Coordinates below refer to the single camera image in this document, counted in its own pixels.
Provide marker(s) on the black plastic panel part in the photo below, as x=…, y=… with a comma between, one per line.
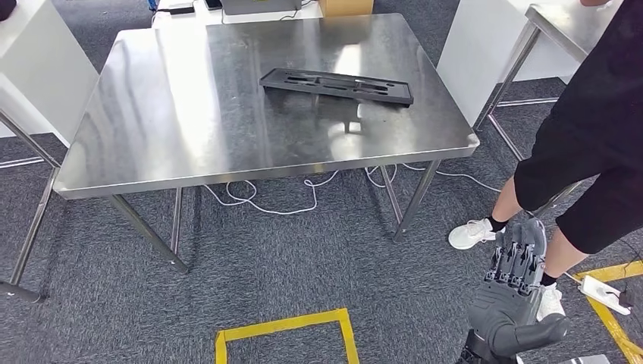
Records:
x=402, y=95

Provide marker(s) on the stainless steel workbench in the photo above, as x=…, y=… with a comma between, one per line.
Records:
x=176, y=125

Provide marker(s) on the yellow floor tape square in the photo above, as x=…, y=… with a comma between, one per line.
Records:
x=610, y=321
x=281, y=325

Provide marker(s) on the cardboard box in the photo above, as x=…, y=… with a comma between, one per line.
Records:
x=346, y=7

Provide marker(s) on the grey laptop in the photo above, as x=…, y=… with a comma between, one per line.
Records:
x=261, y=6

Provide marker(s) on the white partition panel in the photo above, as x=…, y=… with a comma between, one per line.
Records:
x=40, y=75
x=472, y=60

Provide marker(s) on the white desk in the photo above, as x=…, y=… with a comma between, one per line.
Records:
x=201, y=19

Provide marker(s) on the black phone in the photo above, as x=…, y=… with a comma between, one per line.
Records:
x=213, y=4

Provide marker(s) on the black power adapter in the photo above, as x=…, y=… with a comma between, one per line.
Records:
x=181, y=8

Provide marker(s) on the person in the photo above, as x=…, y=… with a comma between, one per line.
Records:
x=593, y=125

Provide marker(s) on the stainless steel table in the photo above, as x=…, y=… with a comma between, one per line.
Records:
x=31, y=236
x=562, y=25

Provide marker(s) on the white power strip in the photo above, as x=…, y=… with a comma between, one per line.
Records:
x=600, y=292

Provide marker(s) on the black power plug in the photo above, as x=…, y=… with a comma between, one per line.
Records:
x=627, y=299

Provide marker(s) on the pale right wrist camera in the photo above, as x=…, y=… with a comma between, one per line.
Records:
x=582, y=359

